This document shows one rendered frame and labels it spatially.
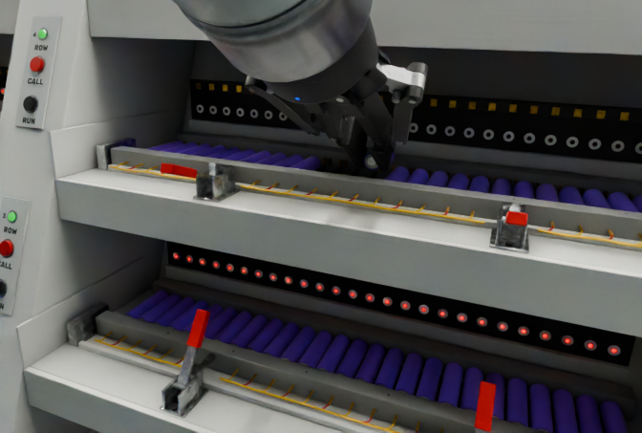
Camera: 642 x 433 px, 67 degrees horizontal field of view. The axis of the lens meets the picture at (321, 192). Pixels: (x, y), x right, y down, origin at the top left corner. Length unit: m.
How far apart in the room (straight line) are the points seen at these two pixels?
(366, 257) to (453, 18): 0.20
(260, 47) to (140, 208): 0.31
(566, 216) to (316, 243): 0.20
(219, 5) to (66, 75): 0.40
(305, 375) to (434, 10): 0.35
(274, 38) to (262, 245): 0.25
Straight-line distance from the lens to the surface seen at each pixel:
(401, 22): 0.43
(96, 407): 0.56
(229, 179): 0.48
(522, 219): 0.33
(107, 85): 0.62
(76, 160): 0.59
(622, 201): 0.50
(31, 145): 0.61
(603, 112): 0.56
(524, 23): 0.42
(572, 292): 0.40
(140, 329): 0.59
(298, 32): 0.22
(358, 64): 0.28
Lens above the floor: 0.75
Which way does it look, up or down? 1 degrees up
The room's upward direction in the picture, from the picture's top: 9 degrees clockwise
